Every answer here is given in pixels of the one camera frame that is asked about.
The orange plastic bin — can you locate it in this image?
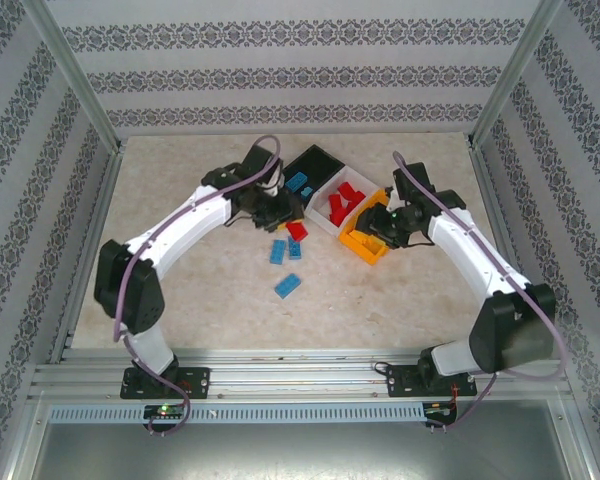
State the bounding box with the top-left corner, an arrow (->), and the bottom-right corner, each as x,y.
338,188 -> 391,266

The white plastic bin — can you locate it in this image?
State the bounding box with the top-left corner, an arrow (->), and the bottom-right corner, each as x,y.
303,167 -> 381,239

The black plastic bin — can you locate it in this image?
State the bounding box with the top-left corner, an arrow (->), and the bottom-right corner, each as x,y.
281,143 -> 346,214

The small circuit board green light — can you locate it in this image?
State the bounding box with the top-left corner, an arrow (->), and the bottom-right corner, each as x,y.
144,405 -> 185,420

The grey metal panel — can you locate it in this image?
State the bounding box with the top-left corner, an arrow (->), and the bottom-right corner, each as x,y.
9,399 -> 596,480

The aluminium side rail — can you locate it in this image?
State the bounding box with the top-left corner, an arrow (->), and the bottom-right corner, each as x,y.
49,147 -> 126,364
469,144 -> 549,359

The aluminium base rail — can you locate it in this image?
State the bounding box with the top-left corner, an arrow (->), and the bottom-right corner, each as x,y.
27,348 -> 571,401

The aluminium frame post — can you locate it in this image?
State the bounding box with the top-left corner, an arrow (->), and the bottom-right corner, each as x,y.
19,0 -> 127,156
468,0 -> 565,151

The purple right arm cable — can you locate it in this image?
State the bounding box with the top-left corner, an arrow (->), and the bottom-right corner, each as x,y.
392,151 -> 567,431

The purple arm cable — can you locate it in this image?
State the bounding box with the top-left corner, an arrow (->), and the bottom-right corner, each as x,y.
113,133 -> 283,437
392,151 -> 567,431

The grey slotted cable duct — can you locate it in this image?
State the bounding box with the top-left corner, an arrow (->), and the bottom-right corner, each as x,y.
47,403 -> 429,425

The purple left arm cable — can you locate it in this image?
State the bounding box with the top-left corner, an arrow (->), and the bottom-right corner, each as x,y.
113,133 -> 283,437

